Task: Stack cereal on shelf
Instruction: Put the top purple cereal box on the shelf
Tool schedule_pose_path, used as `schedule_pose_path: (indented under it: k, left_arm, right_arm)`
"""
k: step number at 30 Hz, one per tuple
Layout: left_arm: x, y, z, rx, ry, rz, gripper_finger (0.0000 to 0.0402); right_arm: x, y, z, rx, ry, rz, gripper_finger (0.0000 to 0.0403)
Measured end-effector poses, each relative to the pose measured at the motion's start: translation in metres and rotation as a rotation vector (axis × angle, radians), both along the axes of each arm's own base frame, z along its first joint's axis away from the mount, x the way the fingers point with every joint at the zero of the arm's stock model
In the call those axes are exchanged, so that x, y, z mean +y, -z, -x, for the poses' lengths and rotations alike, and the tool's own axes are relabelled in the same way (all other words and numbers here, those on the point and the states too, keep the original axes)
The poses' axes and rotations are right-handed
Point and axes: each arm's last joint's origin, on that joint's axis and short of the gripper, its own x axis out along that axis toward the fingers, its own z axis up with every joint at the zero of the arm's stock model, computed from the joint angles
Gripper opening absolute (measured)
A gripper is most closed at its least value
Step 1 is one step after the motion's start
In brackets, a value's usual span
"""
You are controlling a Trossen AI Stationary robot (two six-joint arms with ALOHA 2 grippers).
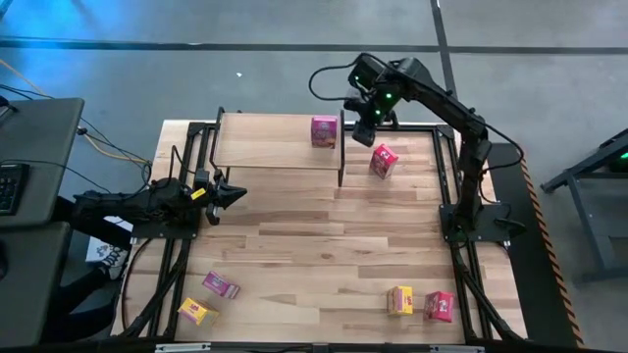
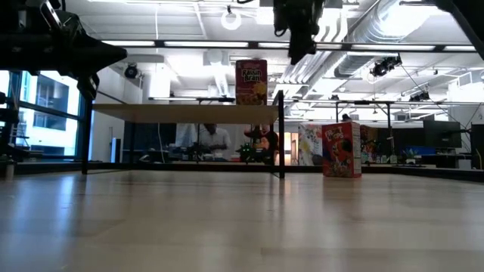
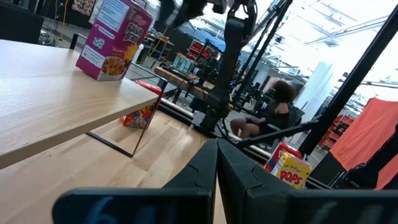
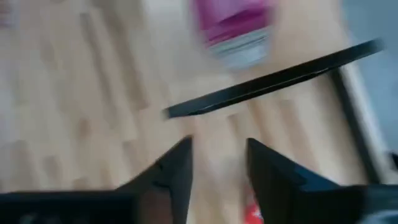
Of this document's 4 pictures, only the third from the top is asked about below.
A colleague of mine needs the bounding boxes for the wooden shelf with black frame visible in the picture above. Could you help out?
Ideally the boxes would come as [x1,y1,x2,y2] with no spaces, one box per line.
[0,32,169,170]

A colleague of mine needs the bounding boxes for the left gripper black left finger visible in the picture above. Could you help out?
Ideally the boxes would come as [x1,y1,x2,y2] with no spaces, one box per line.
[52,138,218,224]

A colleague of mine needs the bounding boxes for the red storage bin rack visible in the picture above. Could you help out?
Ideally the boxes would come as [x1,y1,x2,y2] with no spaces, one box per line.
[186,39,212,62]

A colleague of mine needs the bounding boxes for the wooden background workbench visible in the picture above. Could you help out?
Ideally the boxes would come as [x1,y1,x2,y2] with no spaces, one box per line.
[154,66,215,100]

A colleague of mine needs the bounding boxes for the orange cloth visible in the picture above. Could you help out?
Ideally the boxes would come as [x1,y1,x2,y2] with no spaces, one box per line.
[329,97,398,190]

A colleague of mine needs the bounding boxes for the dark cabinet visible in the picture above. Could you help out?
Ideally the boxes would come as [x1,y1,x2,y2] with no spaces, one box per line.
[0,1,44,44]

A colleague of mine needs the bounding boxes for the black rig frame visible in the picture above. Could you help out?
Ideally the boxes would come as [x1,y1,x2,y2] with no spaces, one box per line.
[231,0,398,158]

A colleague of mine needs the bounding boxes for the green boxes on workbench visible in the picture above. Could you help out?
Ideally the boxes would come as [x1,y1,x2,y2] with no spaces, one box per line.
[172,53,193,75]

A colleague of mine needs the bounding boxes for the white column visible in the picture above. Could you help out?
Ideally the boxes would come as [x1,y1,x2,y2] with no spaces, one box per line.
[294,61,333,122]

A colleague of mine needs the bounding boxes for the person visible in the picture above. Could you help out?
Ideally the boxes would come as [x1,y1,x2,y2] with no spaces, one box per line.
[229,80,297,139]

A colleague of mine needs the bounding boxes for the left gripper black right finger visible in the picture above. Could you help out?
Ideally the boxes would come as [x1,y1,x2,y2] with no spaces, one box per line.
[217,138,398,224]

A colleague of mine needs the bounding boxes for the purple Raisin Bran cereal box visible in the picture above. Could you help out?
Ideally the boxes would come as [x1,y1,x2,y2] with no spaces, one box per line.
[75,0,154,82]

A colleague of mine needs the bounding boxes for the yellow Corn Pops cereal box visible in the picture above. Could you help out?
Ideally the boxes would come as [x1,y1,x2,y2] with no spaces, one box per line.
[271,152,313,190]

